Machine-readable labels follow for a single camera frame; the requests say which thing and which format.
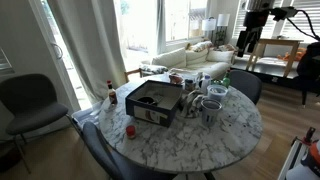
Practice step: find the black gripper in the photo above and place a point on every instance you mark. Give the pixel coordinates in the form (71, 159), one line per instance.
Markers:
(256, 19)

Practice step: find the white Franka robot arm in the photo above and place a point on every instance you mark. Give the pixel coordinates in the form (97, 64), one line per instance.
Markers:
(308, 66)

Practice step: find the navy blue cardboard box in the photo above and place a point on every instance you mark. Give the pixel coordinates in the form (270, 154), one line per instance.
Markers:
(146, 115)

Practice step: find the tall wooden side table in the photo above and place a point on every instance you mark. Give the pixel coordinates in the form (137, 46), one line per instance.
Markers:
(276, 42)

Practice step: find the white lamp with shade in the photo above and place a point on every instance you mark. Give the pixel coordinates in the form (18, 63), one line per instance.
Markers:
(209, 25)
(223, 20)

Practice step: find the low black window bench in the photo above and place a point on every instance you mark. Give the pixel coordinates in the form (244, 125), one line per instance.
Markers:
(266, 76)

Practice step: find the blue fabric shell chair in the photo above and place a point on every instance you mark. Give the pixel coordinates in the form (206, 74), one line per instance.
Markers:
(245, 85)

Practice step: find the green bottle with red cap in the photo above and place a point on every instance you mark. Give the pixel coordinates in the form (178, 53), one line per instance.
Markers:
(226, 81)

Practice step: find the orange plush toy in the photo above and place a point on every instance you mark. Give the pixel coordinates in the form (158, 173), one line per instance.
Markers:
(293, 56)

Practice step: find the floral sofa pillow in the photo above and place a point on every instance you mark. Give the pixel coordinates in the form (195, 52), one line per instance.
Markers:
(201, 46)

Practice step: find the cream sofa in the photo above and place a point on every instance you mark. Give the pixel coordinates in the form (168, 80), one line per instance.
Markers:
(200, 65)

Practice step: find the glass jar with lid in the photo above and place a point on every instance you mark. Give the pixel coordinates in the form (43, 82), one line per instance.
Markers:
(205, 85)

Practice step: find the clear plastic deli container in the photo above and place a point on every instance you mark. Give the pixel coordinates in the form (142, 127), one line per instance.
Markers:
(216, 94)

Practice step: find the orange snack bag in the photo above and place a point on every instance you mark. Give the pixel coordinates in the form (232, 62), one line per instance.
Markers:
(175, 78)

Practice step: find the grey transparent tumbler cup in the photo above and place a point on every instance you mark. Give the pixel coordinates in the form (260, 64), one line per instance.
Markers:
(210, 115)

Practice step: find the white patterned cloth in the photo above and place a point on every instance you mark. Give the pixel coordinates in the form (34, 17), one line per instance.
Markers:
(192, 105)

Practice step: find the grey blanket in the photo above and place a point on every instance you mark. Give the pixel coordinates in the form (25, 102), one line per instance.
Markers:
(153, 69)

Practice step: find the red black clamp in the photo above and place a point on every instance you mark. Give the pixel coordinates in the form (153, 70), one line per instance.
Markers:
(309, 135)

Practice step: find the white orange device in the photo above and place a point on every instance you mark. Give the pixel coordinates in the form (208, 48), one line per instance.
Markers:
(310, 163)

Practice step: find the red capped hot sauce bottle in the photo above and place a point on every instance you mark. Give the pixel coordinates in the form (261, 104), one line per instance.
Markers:
(112, 96)

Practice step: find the small red lidded jar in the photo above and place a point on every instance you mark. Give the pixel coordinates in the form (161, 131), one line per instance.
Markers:
(130, 132)

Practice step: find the beige long curtain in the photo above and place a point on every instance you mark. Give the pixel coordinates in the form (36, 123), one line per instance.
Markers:
(90, 43)

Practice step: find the clear plastic storage bin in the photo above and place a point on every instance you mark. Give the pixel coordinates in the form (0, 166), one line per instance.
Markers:
(86, 115)

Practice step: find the dark grey shell chair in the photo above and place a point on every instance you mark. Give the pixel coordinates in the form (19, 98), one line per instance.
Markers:
(31, 103)

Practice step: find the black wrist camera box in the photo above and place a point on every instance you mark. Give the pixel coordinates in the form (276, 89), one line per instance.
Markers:
(283, 12)

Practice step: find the wooden chair frame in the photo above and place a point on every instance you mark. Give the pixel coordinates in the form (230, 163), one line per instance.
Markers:
(133, 72)

